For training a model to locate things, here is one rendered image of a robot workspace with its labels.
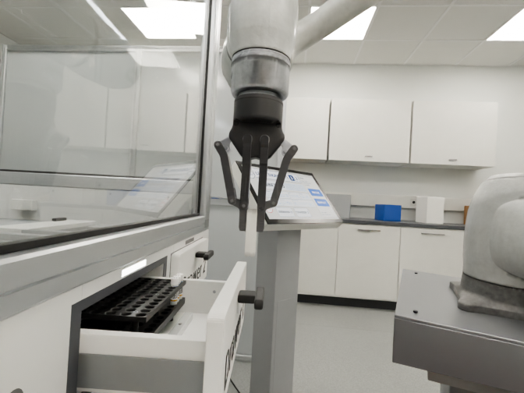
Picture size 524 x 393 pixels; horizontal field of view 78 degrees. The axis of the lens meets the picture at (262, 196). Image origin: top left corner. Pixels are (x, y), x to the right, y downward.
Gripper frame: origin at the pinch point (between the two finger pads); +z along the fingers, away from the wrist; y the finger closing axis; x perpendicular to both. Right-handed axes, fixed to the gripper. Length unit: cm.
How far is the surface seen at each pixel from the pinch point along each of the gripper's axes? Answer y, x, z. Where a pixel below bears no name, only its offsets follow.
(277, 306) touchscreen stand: -8, -88, 39
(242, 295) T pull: 0.4, 4.3, 8.4
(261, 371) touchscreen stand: -3, -90, 68
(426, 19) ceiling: -138, -252, -181
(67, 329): 16.3, 18.1, 8.7
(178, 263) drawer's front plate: 14.8, -13.9, 8.3
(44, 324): 16.3, 21.5, 7.0
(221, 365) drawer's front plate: 1.2, 17.5, 11.4
